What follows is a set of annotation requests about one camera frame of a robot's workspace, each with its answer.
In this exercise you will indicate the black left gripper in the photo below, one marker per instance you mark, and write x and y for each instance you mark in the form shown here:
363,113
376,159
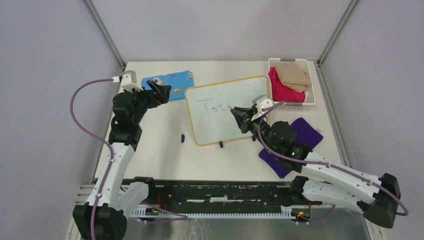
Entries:
162,91

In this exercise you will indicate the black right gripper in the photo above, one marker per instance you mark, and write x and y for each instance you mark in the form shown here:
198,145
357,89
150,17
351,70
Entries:
243,116

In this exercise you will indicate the yellow framed whiteboard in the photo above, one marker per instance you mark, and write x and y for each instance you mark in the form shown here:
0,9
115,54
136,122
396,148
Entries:
213,123

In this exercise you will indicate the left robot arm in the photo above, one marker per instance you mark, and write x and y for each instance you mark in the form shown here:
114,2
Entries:
105,213

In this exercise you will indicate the blue cartoon cloth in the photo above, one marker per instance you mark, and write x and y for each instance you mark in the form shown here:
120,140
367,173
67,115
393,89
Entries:
179,82

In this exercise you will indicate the red cloth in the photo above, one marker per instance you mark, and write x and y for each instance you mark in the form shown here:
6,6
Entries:
282,93

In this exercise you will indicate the white plastic basket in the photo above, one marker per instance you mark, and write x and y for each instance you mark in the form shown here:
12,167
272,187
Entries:
310,100

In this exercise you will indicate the beige cloth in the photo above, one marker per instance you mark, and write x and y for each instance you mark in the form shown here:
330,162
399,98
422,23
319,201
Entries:
292,76

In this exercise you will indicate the purple cloth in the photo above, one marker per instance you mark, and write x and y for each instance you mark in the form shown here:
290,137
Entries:
305,134

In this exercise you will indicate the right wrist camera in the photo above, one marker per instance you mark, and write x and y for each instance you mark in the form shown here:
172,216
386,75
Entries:
260,106

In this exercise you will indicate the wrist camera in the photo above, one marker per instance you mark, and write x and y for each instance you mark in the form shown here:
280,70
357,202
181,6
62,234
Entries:
260,106
128,81

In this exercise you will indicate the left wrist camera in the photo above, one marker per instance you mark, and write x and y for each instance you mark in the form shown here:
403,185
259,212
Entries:
128,81

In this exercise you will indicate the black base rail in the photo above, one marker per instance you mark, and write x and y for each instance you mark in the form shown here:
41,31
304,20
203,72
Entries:
220,197

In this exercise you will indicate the white slotted cable duct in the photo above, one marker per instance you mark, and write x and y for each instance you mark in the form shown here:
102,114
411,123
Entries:
144,212

